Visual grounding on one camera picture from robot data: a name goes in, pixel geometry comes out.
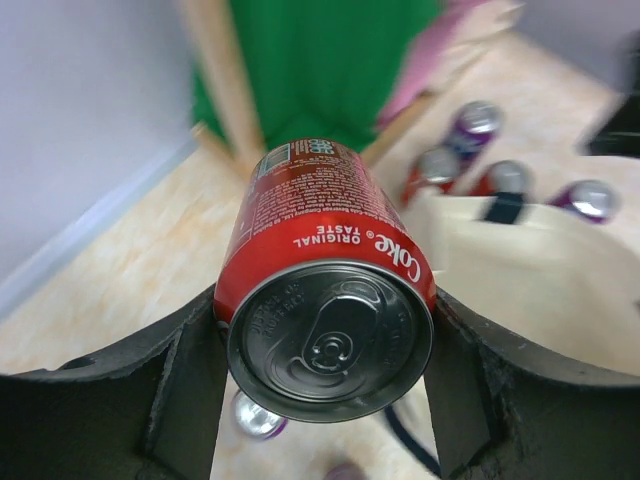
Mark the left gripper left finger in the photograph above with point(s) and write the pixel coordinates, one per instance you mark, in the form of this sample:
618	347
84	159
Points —
145	407

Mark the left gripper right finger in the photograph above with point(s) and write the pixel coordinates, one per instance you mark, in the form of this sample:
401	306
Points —
505	407

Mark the beige canvas tote bag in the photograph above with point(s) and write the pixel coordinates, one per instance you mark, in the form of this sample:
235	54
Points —
537	271

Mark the red coke can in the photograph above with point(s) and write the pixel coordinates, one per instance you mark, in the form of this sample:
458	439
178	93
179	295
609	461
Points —
506	176
327	300
437	167

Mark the purple Fanta can front left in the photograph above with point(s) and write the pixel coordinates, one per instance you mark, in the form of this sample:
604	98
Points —
255	421

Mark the purple fanta can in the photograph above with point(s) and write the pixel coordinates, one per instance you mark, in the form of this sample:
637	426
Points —
255	421
345	471
475	125
591	199

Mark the purple Fanta can left middle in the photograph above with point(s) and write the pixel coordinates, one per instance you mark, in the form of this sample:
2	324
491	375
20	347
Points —
345	471

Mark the purple Fanta can front right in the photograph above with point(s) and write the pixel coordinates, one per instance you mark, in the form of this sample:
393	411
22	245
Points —
591	199

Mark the purple Fanta can right back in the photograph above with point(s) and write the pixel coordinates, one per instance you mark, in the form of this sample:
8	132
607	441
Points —
475	125

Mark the wooden clothes rack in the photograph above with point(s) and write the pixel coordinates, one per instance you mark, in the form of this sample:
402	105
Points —
358	72

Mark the green tank top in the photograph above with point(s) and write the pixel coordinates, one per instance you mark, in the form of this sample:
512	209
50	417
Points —
268	72

